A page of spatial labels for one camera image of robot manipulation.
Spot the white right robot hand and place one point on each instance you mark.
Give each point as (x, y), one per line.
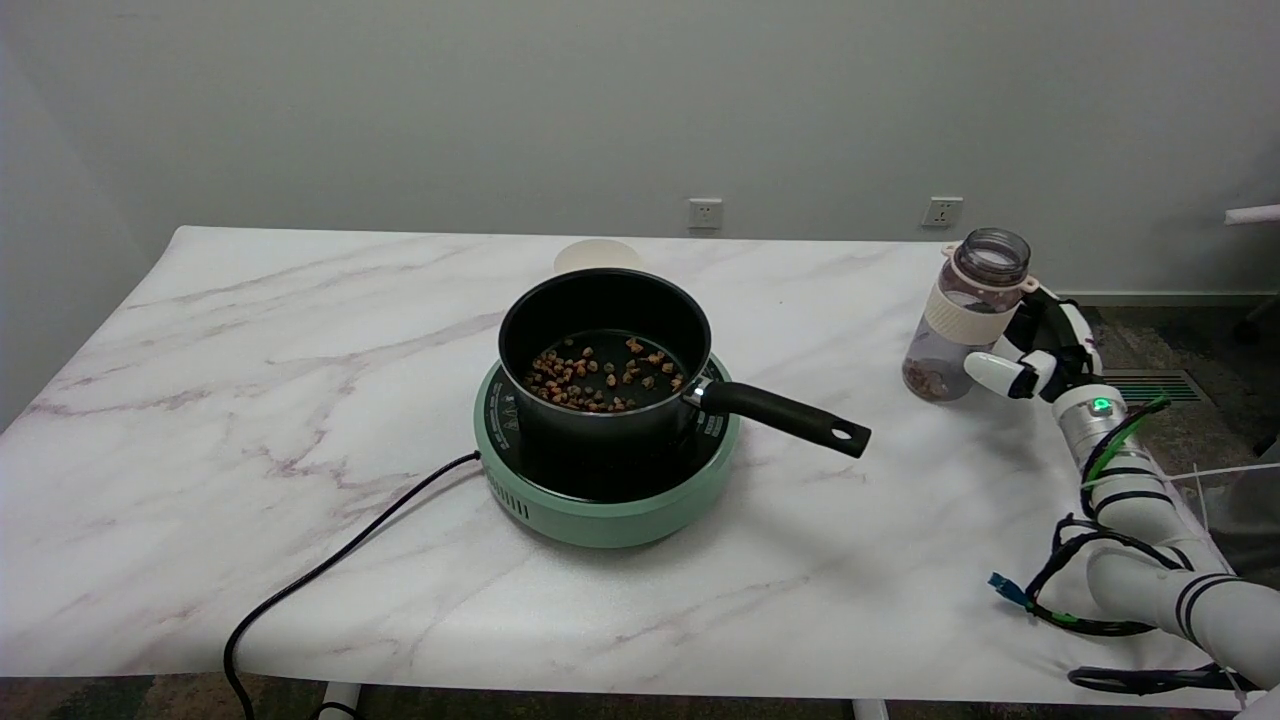
(1060, 350)

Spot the clear bottle with white sleeve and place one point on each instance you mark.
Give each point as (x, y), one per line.
(950, 320)

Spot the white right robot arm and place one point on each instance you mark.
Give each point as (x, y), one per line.
(1150, 570)

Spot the floor vent grille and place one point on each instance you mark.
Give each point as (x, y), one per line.
(1160, 386)

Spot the white zip tie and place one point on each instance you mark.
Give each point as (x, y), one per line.
(1230, 472)

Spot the white pipe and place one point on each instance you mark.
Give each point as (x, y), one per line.
(1255, 214)

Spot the white table leg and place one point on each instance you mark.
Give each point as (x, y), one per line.
(338, 700)
(870, 709)

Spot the brown food pieces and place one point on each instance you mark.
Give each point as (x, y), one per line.
(600, 375)

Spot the round white lid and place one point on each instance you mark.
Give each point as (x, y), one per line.
(590, 256)

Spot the green electric hot plate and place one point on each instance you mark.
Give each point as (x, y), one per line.
(610, 520)

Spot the white wall socket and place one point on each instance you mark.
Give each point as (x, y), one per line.
(942, 212)
(705, 213)

